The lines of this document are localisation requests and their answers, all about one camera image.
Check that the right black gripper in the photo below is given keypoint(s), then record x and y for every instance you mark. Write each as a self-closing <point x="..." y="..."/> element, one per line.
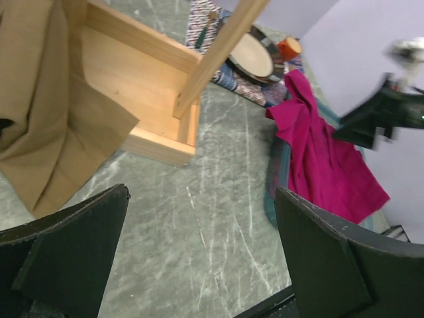
<point x="388" y="109"/>

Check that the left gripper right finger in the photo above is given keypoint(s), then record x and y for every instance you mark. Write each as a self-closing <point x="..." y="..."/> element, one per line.
<point x="340" y="269"/>

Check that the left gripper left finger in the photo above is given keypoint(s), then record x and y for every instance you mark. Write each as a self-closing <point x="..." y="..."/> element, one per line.
<point x="64" y="259"/>

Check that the magenta garment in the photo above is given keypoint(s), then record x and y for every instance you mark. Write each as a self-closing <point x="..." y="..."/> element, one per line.
<point x="321" y="155"/>

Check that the tan skirt with white lining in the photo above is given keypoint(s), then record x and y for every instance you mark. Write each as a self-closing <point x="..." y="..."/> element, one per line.
<point x="56" y="129"/>

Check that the teal plastic basket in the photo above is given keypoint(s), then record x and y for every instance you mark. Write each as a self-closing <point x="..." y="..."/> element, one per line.
<point x="278" y="172"/>

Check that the orange ceramic cup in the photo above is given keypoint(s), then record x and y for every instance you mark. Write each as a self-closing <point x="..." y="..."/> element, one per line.
<point x="289" y="48"/>

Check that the brown rimmed ceramic plate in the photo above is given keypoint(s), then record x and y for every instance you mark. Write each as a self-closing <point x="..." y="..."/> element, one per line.
<point x="258" y="57"/>

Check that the dark green pen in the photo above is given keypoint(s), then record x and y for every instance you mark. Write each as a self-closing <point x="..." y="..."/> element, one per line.
<point x="212" y="16"/>

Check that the patterned placemat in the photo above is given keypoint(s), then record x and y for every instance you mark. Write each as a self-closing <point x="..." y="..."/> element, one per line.
<point x="227" y="76"/>

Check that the wooden clothes rack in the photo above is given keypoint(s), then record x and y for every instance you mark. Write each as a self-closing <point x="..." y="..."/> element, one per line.
<point x="155" y="78"/>

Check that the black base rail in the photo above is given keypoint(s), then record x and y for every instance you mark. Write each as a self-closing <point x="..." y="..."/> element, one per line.
<point x="283" y="303"/>

